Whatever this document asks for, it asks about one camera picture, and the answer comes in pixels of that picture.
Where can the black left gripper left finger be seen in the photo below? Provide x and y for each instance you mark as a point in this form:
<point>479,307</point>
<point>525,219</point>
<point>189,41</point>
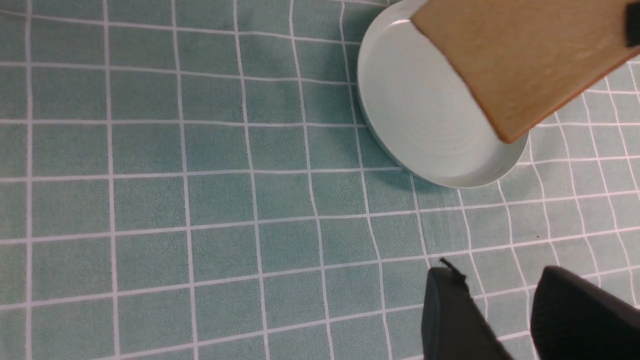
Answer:
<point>452,327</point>

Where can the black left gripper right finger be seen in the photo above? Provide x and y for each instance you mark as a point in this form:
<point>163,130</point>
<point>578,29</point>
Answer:
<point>573,319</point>

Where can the toast slice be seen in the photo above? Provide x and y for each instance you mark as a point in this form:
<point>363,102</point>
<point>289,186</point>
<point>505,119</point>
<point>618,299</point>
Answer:
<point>522,60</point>

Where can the light green round plate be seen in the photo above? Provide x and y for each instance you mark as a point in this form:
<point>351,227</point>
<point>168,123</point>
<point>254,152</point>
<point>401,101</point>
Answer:
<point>421,112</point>

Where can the green checkered tablecloth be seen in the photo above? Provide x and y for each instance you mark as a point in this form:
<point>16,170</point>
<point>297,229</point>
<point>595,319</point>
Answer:
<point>194,179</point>

